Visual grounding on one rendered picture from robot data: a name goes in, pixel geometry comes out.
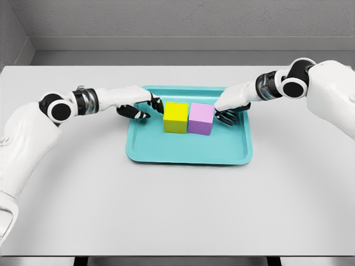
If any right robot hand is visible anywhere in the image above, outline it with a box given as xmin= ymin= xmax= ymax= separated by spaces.
xmin=214 ymin=83 xmax=252 ymax=126

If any purple cube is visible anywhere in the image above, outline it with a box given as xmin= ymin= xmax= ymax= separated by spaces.
xmin=187 ymin=101 xmax=216 ymax=136

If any yellow cube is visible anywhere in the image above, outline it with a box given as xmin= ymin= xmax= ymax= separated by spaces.
xmin=163 ymin=101 xmax=189 ymax=134

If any teal tray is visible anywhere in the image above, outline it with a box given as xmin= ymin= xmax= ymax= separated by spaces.
xmin=125 ymin=85 xmax=254 ymax=166

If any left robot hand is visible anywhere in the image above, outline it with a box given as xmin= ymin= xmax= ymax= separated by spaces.
xmin=115 ymin=85 xmax=165 ymax=121

